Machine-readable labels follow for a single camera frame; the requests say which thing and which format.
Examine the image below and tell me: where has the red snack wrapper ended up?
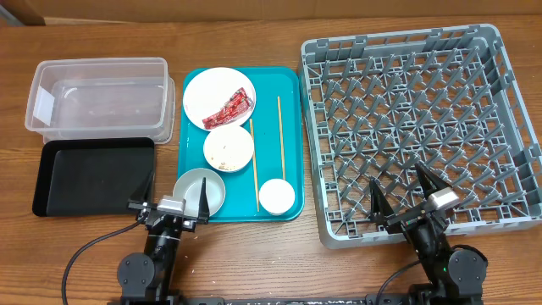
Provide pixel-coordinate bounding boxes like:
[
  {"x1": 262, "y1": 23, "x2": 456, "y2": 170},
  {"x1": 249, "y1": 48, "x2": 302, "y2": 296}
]
[{"x1": 202, "y1": 88, "x2": 254, "y2": 130}]

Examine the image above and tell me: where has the small white cup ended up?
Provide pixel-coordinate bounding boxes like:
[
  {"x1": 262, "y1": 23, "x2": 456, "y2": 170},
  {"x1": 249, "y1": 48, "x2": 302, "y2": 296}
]
[{"x1": 259, "y1": 179, "x2": 296, "y2": 216}]

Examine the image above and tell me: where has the pale green shallow bowl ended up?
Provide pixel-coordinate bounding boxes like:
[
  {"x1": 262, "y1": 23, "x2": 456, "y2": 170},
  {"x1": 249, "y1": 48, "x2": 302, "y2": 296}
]
[{"x1": 173, "y1": 168, "x2": 226, "y2": 217}]

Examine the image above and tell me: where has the large white plate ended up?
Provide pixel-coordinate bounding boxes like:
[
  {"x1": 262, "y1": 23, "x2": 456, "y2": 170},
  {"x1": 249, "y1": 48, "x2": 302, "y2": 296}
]
[{"x1": 182, "y1": 67, "x2": 257, "y2": 131}]

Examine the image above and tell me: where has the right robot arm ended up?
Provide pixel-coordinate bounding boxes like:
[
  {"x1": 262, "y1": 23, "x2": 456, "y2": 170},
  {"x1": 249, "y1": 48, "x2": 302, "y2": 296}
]
[{"x1": 369, "y1": 162, "x2": 489, "y2": 304}]

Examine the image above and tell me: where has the white bowl with rice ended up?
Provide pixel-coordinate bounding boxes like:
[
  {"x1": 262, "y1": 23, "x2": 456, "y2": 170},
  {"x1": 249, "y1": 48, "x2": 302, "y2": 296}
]
[{"x1": 203, "y1": 125, "x2": 254, "y2": 173}]

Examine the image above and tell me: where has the wooden chopstick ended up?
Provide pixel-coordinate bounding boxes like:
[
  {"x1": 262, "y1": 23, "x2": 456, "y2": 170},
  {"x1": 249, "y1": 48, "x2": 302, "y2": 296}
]
[
  {"x1": 249, "y1": 119, "x2": 260, "y2": 212},
  {"x1": 277, "y1": 96, "x2": 286, "y2": 180}
]

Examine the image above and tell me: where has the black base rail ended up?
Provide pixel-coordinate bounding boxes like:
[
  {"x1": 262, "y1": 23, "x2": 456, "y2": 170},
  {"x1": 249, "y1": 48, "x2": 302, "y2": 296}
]
[{"x1": 108, "y1": 294, "x2": 412, "y2": 305}]

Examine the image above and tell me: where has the left wooden chopstick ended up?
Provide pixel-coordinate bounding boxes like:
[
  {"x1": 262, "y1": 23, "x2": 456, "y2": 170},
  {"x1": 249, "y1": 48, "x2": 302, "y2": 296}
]
[{"x1": 249, "y1": 119, "x2": 260, "y2": 212}]

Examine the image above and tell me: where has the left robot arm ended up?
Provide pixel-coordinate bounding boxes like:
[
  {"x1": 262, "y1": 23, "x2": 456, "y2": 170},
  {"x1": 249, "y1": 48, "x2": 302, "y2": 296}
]
[{"x1": 117, "y1": 173, "x2": 210, "y2": 304}]

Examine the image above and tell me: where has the right wooden chopstick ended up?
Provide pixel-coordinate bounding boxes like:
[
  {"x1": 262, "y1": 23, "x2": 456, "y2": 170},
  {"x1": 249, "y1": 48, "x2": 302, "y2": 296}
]
[{"x1": 277, "y1": 96, "x2": 286, "y2": 180}]

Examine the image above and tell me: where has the teal serving tray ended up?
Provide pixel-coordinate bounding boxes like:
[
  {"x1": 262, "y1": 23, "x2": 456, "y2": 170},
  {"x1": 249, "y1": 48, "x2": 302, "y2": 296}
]
[{"x1": 176, "y1": 66, "x2": 306, "y2": 224}]

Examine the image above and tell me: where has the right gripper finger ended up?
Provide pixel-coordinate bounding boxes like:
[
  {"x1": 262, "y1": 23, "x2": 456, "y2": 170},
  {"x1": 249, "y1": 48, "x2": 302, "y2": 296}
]
[
  {"x1": 414, "y1": 161, "x2": 450, "y2": 199},
  {"x1": 369, "y1": 178, "x2": 395, "y2": 223}
]

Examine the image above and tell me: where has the grey dishwasher rack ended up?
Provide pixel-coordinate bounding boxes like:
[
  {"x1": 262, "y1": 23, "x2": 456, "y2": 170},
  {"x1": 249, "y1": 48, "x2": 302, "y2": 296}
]
[{"x1": 298, "y1": 24, "x2": 541, "y2": 249}]

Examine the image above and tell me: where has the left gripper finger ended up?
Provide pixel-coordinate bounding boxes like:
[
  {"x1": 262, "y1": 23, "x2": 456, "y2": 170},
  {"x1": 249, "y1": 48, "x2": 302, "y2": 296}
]
[
  {"x1": 196, "y1": 177, "x2": 210, "y2": 224},
  {"x1": 128, "y1": 171, "x2": 154, "y2": 209}
]

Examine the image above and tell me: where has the clear plastic bin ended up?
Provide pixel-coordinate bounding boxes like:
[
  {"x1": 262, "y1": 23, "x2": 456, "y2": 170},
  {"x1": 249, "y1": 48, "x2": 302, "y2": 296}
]
[{"x1": 25, "y1": 57, "x2": 176, "y2": 144}]

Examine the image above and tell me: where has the black plastic tray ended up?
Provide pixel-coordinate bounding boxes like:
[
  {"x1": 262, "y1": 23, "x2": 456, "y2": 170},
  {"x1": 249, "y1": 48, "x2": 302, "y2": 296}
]
[{"x1": 32, "y1": 137, "x2": 156, "y2": 217}]

